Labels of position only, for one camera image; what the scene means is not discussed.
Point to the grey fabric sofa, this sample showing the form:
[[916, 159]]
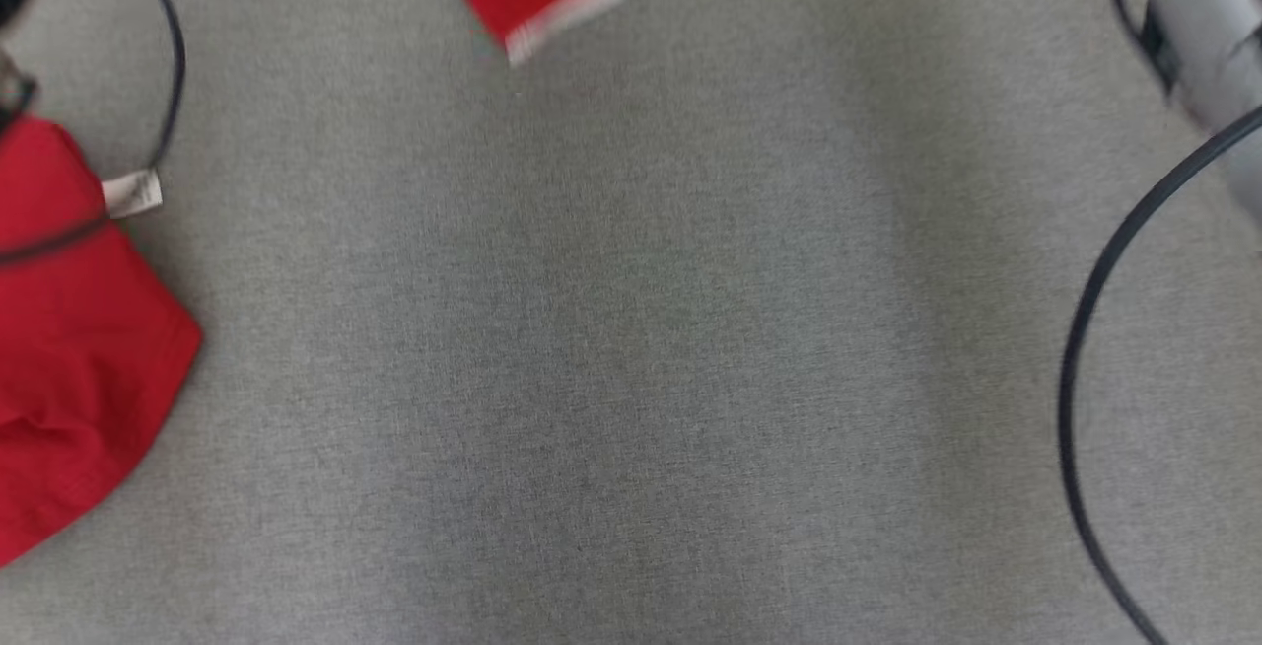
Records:
[[631, 349]]

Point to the red basketball jersey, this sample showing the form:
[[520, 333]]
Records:
[[79, 359]]

